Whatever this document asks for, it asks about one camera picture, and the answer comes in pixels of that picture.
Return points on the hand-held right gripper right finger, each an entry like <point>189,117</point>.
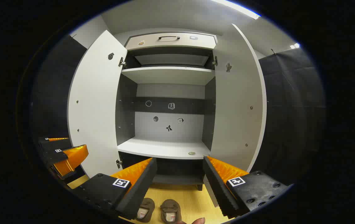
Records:
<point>217,186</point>

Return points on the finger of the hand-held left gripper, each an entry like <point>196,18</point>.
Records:
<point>53,156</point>
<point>54,143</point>

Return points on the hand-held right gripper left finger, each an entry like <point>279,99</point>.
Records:
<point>140,183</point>

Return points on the brown fuzzy shoe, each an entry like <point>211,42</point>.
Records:
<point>170,208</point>
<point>147,205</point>

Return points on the white cabinet door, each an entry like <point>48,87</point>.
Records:
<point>236,118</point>
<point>98,109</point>

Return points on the white shoe cabinet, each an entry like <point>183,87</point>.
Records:
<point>168,90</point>

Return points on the white thick cabinet shelf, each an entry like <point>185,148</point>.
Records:
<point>161,147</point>

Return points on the white thin cabinet shelf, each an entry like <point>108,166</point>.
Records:
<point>168,74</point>

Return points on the beige cabinet drawer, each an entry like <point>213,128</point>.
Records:
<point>152,43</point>

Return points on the black backdrop cloth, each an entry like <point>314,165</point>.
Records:
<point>56,93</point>
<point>289,118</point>

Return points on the small ceiling light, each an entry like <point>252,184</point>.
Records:
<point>295,46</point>

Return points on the long ceiling light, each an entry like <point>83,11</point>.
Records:
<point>239,8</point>

